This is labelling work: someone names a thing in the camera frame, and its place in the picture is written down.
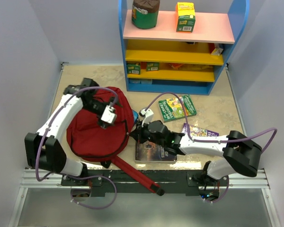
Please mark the small green box left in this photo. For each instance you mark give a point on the small green box left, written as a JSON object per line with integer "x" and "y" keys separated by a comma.
{"x": 133, "y": 68}

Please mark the orange green box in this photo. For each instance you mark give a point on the orange green box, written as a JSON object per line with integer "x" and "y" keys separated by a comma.
{"x": 185, "y": 17}

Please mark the small green box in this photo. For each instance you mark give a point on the small green box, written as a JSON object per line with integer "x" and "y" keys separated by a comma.
{"x": 133, "y": 68}
{"x": 152, "y": 66}

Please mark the small green box right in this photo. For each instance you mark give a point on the small green box right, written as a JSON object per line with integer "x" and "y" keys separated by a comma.
{"x": 152, "y": 66}

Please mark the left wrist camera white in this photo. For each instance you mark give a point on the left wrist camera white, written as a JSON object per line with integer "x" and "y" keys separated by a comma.
{"x": 108, "y": 116}

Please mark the blue pencil case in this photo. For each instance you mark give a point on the blue pencil case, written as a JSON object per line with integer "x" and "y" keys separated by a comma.
{"x": 135, "y": 116}

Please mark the dark tale of two cities book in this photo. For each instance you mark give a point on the dark tale of two cities book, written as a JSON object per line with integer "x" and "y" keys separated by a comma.
{"x": 149, "y": 152}

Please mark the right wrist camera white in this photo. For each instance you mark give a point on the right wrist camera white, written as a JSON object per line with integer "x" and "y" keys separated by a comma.
{"x": 147, "y": 116}

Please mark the orange snack packet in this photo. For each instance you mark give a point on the orange snack packet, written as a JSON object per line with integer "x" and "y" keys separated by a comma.
{"x": 176, "y": 66}

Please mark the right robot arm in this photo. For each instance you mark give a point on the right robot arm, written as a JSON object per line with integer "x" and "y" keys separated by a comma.
{"x": 237, "y": 153}

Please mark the blue colourful shelf unit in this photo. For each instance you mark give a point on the blue colourful shelf unit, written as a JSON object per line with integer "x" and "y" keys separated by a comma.
{"x": 163, "y": 44}

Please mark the red backpack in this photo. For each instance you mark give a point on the red backpack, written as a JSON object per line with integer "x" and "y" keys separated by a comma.
{"x": 92, "y": 143}

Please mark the green brown canister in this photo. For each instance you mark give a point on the green brown canister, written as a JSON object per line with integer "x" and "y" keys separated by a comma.
{"x": 145, "y": 13}

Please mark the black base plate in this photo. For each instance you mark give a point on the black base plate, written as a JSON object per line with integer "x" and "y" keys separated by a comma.
{"x": 188, "y": 182}

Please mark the purple treehouse book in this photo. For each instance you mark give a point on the purple treehouse book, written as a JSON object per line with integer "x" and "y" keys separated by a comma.
{"x": 197, "y": 131}

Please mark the green treehouse book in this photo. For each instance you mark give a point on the green treehouse book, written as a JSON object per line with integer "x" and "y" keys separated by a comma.
{"x": 174, "y": 108}

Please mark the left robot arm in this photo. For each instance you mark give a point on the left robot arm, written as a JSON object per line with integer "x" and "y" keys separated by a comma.
{"x": 43, "y": 148}

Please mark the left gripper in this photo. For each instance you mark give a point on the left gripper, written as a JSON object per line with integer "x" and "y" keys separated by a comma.
{"x": 103, "y": 123}

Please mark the red white small box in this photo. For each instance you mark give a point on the red white small box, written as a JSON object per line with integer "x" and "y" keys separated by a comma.
{"x": 216, "y": 51}

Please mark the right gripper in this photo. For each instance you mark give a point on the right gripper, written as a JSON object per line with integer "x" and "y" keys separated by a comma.
{"x": 137, "y": 133}

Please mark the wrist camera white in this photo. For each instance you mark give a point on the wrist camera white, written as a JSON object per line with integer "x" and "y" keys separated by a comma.
{"x": 108, "y": 116}
{"x": 147, "y": 116}

